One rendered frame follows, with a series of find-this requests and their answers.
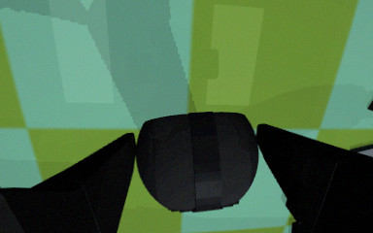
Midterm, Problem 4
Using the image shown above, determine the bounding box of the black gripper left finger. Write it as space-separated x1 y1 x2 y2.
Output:
0 133 136 233

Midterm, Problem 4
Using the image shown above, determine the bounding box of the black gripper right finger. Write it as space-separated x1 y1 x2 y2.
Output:
255 123 373 233

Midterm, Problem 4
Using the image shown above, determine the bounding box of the dark grey controller unit with green rocker switches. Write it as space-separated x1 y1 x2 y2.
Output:
136 112 258 213

